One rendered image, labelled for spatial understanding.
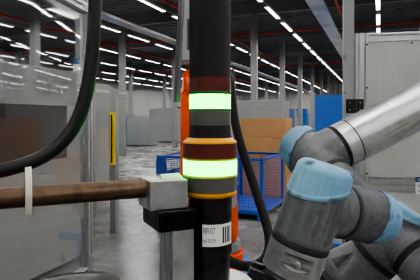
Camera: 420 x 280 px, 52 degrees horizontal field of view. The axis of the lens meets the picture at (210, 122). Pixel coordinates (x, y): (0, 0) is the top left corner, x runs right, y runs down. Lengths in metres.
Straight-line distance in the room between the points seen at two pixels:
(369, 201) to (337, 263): 0.46
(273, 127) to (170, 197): 7.98
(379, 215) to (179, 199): 0.36
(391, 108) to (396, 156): 1.46
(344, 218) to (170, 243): 0.29
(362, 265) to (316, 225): 0.50
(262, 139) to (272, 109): 2.64
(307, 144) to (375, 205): 0.15
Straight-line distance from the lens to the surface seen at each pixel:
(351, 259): 1.04
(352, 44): 2.18
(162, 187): 0.32
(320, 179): 0.54
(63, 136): 0.31
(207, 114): 0.33
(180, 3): 0.36
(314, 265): 0.57
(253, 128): 8.42
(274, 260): 0.57
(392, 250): 1.02
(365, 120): 0.73
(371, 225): 0.62
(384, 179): 2.20
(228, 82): 0.34
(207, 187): 0.33
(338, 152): 0.70
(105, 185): 0.32
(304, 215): 0.54
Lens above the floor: 1.59
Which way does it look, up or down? 1 degrees down
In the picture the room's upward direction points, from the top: straight up
